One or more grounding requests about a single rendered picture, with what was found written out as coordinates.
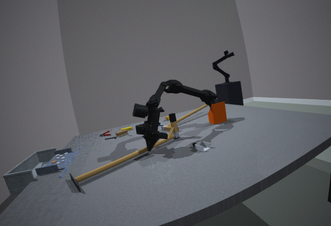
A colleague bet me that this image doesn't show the long scraper with wooden handle and black blade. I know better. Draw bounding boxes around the long scraper with wooden handle and black blade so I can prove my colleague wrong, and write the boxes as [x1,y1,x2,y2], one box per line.
[70,113,179,192]

